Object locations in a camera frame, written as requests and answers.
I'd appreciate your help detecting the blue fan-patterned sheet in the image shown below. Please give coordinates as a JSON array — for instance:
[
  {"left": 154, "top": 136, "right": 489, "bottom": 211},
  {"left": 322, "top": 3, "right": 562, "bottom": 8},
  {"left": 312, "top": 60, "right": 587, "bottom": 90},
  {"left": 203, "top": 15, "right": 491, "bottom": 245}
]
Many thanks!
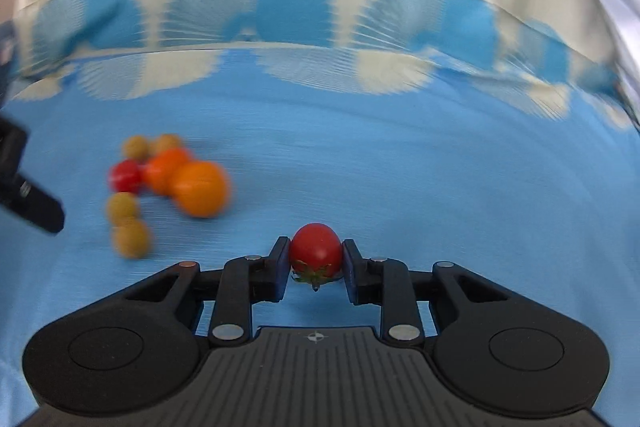
[{"left": 0, "top": 0, "right": 640, "bottom": 427}]

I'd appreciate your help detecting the brown longan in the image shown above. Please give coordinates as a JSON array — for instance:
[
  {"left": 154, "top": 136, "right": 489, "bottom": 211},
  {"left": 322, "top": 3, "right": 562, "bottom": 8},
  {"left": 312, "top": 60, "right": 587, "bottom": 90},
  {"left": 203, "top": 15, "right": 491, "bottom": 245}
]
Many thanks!
[
  {"left": 112, "top": 218, "right": 152, "bottom": 260},
  {"left": 106, "top": 192, "right": 141, "bottom": 225},
  {"left": 152, "top": 133, "right": 183, "bottom": 155},
  {"left": 122, "top": 136, "right": 150, "bottom": 160}
]

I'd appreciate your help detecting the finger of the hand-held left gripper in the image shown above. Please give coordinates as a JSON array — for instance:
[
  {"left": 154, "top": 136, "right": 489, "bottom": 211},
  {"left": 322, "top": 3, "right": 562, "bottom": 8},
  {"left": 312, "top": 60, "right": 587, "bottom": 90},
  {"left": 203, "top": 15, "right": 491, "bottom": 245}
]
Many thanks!
[
  {"left": 0, "top": 174, "right": 66, "bottom": 235},
  {"left": 0, "top": 113, "right": 29, "bottom": 202}
]

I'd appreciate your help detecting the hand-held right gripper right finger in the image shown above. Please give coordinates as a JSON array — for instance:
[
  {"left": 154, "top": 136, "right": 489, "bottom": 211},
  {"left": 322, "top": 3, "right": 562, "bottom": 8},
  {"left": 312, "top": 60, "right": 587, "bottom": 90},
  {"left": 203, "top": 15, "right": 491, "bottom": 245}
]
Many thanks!
[{"left": 342, "top": 238, "right": 506, "bottom": 348}]

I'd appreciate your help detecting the red cherry tomato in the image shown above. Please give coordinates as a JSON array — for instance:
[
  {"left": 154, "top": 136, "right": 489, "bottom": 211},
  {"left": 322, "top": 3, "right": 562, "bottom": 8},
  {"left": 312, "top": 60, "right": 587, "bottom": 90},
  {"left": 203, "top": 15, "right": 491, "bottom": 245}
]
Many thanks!
[
  {"left": 108, "top": 160, "right": 143, "bottom": 194},
  {"left": 289, "top": 223, "right": 345, "bottom": 292}
]

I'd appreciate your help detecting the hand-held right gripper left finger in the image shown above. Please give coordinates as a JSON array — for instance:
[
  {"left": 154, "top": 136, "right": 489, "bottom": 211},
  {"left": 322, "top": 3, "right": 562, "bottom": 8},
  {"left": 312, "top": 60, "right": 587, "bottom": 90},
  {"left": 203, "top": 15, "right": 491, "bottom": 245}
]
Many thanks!
[{"left": 117, "top": 237, "right": 293, "bottom": 348}]

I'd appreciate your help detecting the orange cherry tomato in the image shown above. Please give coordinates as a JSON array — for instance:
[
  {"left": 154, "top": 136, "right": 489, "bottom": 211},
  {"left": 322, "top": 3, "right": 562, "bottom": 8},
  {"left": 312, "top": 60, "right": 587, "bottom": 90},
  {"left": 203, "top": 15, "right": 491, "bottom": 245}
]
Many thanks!
[
  {"left": 171, "top": 161, "right": 230, "bottom": 219},
  {"left": 142, "top": 148, "right": 193, "bottom": 195}
]

